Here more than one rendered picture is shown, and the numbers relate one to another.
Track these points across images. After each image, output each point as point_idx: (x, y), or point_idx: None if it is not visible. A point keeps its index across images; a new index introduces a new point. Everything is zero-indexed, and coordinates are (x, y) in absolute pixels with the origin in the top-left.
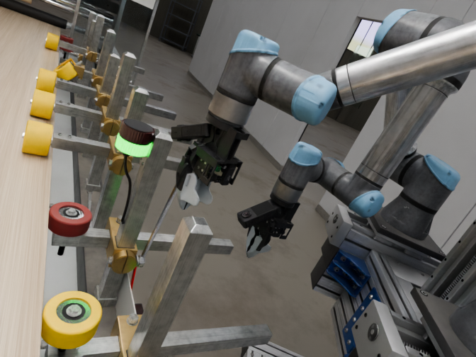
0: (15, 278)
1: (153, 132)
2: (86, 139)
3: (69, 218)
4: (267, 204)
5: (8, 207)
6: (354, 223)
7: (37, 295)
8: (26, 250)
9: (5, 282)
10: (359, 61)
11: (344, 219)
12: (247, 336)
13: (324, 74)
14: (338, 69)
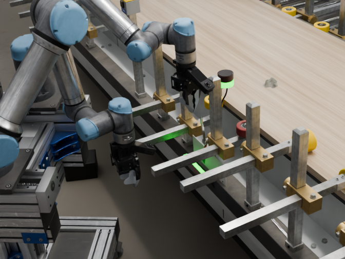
0: (238, 101)
1: (217, 73)
2: (280, 147)
3: (244, 123)
4: (135, 143)
5: (269, 118)
6: (43, 169)
7: (228, 100)
8: (245, 108)
9: (240, 99)
10: (129, 19)
11: (53, 169)
12: (139, 139)
13: (143, 32)
14: (137, 26)
